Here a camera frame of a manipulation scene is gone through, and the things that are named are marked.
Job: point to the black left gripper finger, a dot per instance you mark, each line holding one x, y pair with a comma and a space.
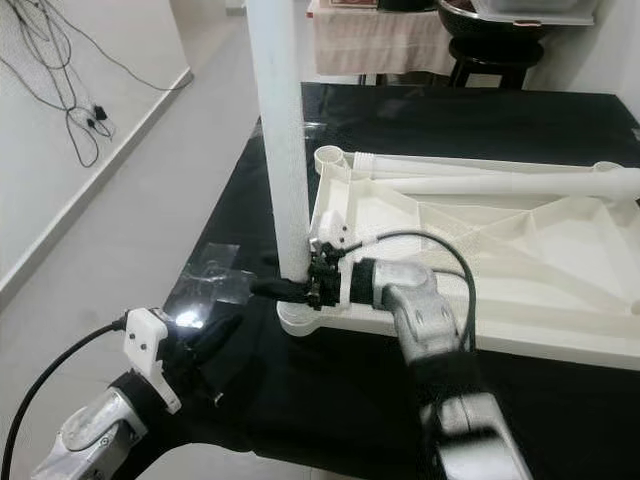
202, 340
226, 338

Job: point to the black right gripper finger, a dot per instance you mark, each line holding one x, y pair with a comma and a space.
280, 290

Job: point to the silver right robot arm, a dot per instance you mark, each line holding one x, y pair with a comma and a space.
420, 310

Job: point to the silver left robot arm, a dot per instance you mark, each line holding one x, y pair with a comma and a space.
90, 440

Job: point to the clear tape patch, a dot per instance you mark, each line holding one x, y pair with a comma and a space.
210, 285

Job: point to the black table cloth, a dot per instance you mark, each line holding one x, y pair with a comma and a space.
310, 400

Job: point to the beige table cover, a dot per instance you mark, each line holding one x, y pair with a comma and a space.
380, 45

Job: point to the black plug adapter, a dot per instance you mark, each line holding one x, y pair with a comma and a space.
100, 115

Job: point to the black metal bowl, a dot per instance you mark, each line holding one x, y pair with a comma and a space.
490, 30

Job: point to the clear plastic storage box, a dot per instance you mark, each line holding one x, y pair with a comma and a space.
540, 10

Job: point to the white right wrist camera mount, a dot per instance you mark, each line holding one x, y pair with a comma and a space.
330, 232

